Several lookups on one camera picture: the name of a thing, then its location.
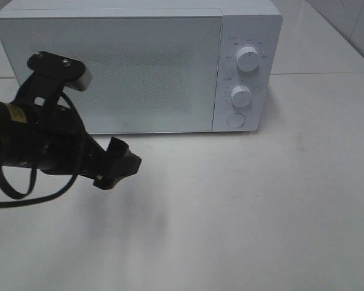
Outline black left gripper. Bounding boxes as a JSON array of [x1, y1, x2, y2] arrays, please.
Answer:
[[12, 71, 141, 190]]

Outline white microwave door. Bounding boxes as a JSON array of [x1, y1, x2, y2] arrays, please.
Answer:
[[0, 17, 221, 134]]

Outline round white door button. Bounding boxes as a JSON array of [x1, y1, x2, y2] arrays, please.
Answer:
[[226, 113, 245, 128]]

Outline white microwave knob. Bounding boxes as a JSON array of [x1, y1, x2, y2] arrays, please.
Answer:
[[231, 85, 252, 108], [235, 44, 261, 72]]

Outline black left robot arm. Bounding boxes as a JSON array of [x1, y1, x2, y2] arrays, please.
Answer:
[[0, 73, 141, 190]]

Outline white microwave oven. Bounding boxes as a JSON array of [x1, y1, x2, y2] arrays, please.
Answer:
[[0, 1, 283, 132]]

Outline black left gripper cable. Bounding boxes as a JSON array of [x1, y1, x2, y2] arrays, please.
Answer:
[[0, 90, 83, 209]]

